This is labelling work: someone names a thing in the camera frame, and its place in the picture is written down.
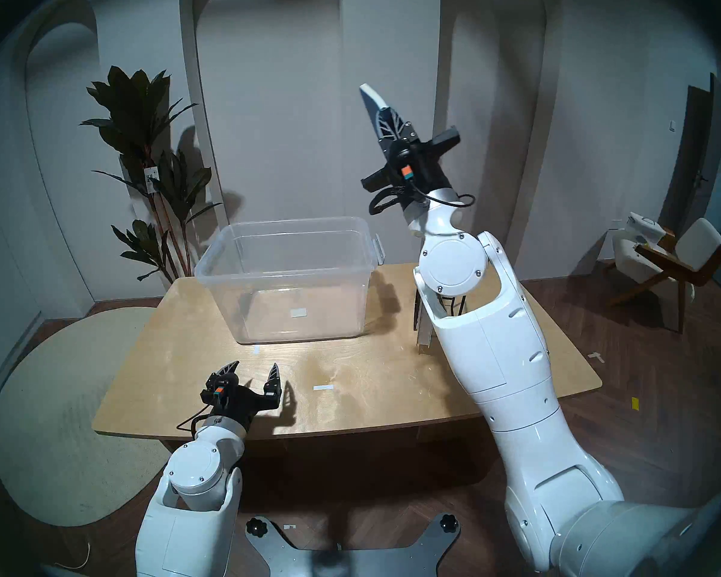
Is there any dark door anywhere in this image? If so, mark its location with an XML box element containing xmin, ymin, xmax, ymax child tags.
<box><xmin>661</xmin><ymin>73</ymin><xmax>721</xmax><ymax>309</ymax></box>

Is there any cream and wood armchair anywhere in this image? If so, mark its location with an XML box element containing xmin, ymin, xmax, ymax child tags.
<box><xmin>606</xmin><ymin>218</ymin><xmax>721</xmax><ymax>334</ymax></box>

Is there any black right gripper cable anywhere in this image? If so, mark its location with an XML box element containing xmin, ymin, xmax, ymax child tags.
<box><xmin>370</xmin><ymin>182</ymin><xmax>475</xmax><ymax>217</ymax></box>

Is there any white book with WELCOME spine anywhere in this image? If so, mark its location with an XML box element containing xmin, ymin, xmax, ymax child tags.
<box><xmin>413</xmin><ymin>290</ymin><xmax>438</xmax><ymax>355</ymax></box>

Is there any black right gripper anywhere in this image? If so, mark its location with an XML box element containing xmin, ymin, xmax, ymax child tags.
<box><xmin>360</xmin><ymin>108</ymin><xmax>462</xmax><ymax>201</ymax></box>

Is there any round beige rug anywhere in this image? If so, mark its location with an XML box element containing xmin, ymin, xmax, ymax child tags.
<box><xmin>0</xmin><ymin>307</ymin><xmax>172</xmax><ymax>527</ymax></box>

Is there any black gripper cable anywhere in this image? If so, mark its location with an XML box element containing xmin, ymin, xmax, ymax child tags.
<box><xmin>176</xmin><ymin>401</ymin><xmax>214</xmax><ymax>436</ymax></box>
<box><xmin>370</xmin><ymin>182</ymin><xmax>475</xmax><ymax>217</ymax></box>

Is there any white object on armchair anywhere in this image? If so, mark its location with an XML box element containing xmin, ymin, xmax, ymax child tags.
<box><xmin>625</xmin><ymin>212</ymin><xmax>666</xmax><ymax>246</ymax></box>

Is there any tall green potted plant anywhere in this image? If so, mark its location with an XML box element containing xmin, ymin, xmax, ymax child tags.
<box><xmin>80</xmin><ymin>66</ymin><xmax>223</xmax><ymax>284</ymax></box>

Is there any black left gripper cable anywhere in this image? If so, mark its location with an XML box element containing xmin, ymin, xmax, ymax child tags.
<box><xmin>176</xmin><ymin>401</ymin><xmax>214</xmax><ymax>436</ymax></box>

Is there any grey metal robot base plate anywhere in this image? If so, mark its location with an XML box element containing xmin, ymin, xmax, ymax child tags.
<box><xmin>245</xmin><ymin>513</ymin><xmax>462</xmax><ymax>577</ymax></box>

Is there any clear plastic storage box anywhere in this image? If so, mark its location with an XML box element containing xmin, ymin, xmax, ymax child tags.
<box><xmin>194</xmin><ymin>216</ymin><xmax>386</xmax><ymax>346</ymax></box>

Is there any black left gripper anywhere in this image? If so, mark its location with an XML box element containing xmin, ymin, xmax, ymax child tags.
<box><xmin>199</xmin><ymin>360</ymin><xmax>282</xmax><ymax>431</ymax></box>

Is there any white cable on floor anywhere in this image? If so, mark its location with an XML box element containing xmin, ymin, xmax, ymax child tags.
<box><xmin>54</xmin><ymin>542</ymin><xmax>91</xmax><ymax>570</ymax></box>

